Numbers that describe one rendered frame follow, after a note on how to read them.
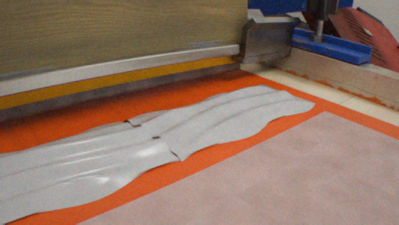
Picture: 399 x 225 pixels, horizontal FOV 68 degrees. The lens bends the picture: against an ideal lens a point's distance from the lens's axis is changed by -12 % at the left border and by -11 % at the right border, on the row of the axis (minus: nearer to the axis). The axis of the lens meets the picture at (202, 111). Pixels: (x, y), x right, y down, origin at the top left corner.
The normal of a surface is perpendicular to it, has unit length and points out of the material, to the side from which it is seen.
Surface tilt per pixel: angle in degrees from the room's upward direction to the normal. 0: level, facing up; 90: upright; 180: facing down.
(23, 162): 4
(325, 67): 90
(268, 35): 58
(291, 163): 32
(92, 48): 51
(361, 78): 90
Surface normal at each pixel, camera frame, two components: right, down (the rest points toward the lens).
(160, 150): 0.47, -0.56
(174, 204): 0.08, -0.92
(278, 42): 0.69, 0.33
